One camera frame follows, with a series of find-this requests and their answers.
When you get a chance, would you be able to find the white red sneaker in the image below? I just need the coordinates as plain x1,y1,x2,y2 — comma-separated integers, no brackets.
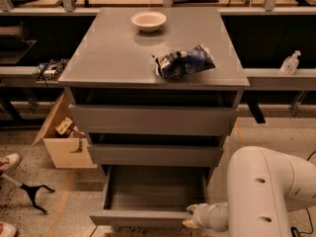
0,153,22,174
0,222,18,237

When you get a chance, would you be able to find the black patterned notebook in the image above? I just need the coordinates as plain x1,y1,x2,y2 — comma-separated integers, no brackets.
38,59,69,82

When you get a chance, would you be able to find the grey workbench shelf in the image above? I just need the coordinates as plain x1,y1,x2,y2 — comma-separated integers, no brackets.
1,7,316,91

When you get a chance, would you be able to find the grey drawer cabinet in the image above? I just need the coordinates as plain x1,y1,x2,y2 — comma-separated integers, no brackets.
58,7,251,229

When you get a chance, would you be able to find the grey bottom drawer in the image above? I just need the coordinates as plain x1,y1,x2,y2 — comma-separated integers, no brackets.
90,166,208,227

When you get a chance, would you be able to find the upper white red sneaker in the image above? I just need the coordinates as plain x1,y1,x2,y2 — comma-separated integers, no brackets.
0,153,22,174

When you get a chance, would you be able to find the white bowl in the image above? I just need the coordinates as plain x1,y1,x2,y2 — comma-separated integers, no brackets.
131,11,167,33

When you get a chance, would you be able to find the lower white red sneaker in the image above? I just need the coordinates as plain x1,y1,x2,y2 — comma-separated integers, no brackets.
0,222,18,237

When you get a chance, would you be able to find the hand sanitizer bottle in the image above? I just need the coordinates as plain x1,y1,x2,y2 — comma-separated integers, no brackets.
280,50,301,75

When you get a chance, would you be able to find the grey drawer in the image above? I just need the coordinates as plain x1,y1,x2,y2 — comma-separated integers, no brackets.
69,105,237,136
87,144,223,167
90,166,208,227

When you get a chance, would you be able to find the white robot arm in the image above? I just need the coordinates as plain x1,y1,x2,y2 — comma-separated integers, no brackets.
183,146,316,237

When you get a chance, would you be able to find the black pedal cable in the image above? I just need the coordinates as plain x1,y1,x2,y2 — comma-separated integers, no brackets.
289,150,316,237

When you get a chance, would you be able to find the grey middle drawer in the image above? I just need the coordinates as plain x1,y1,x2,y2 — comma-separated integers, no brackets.
87,144,223,167

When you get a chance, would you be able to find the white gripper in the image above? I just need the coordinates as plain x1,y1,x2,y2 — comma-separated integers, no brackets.
183,203,216,229

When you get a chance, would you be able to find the cardboard box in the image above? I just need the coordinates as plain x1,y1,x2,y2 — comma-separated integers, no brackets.
33,93,97,169

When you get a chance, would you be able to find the blue crumpled chip bag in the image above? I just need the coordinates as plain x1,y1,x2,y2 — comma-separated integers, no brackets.
154,44,216,80

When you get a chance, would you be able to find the grey top drawer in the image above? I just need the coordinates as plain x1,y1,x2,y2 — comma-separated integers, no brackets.
69,105,237,136

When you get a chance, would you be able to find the small box in carton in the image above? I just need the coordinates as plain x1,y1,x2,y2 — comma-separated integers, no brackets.
55,118,73,135

